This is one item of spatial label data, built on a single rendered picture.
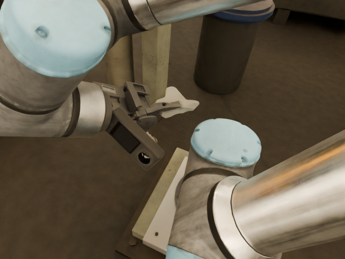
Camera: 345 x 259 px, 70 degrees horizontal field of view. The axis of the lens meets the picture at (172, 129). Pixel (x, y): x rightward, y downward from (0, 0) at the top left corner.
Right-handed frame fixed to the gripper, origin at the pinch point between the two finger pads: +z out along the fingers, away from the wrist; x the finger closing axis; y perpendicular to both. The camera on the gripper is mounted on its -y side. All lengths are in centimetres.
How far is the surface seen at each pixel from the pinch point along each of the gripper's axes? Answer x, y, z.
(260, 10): -23, 41, 50
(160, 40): 5.5, 42.2, 20.1
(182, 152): 20.2, 3.8, 23.6
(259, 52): -3, 61, 111
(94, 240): 46.0, -11.6, -1.6
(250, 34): -14, 40, 56
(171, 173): 22.6, -2.4, 16.9
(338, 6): -52, 72, 158
